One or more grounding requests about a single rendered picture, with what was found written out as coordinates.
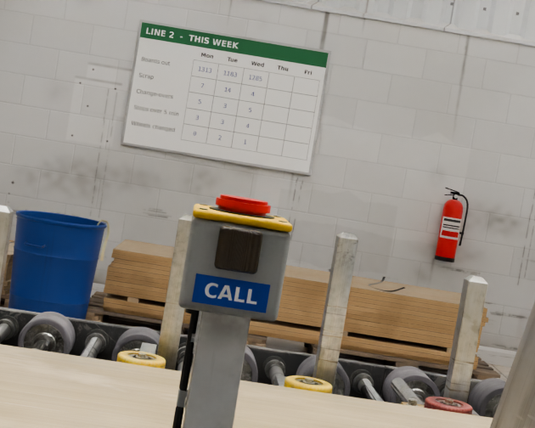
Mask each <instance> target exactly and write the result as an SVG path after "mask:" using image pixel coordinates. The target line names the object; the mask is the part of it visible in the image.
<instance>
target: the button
mask: <svg viewBox="0 0 535 428"><path fill-rule="evenodd" d="M216 205H218V208H219V209H222V210H225V211H233V212H238V213H244V214H249V215H256V216H266V214H267V213H270V209H271V206H268V202H266V201H263V200H255V199H250V198H245V197H239V196H233V195H227V194H220V197H217V198H216Z"/></svg>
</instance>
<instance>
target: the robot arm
mask: <svg viewBox="0 0 535 428"><path fill-rule="evenodd" d="M490 428H535V302H534V304H533V307H532V310H531V313H530V316H529V319H528V321H527V325H526V328H525V330H524V333H523V335H522V337H521V342H520V345H519V347H518V349H517V352H516V355H515V359H514V361H513V363H512V366H511V369H510V373H509V375H508V378H507V381H506V383H505V386H504V389H503V392H502V395H501V398H500V400H499V402H498V406H497V409H496V412H495V414H494V416H493V421H492V424H491V426H490Z"/></svg>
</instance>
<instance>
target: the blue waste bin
mask: <svg viewBox="0 0 535 428"><path fill-rule="evenodd" d="M16 216H17V222H16V230H15V240H14V256H13V266H12V274H11V284H10V290H9V301H8V308H13V309H19V310H25V311H30V312H36V313H45V312H56V313H60V314H62V315H64V316H65V317H69V318H79V319H86V315H87V308H88V303H89V302H90V301H89V299H90V295H91V291H92V287H93V280H94V275H95V272H96V267H97V263H98V259H99V252H100V247H101V244H102V239H103V235H104V229H105V228H106V227H107V226H108V230H107V235H106V238H105V241H104V245H103V248H102V252H101V257H100V261H103V260H104V250H105V246H106V244H107V241H108V238H109V235H110V225H109V223H108V222H107V221H105V220H100V221H96V220H93V219H88V218H84V217H75V216H70V215H65V214H59V213H52V212H45V211H24V210H23V211H17V212H16ZM102 221H103V222H102ZM104 222H107V225H106V223H104Z"/></svg>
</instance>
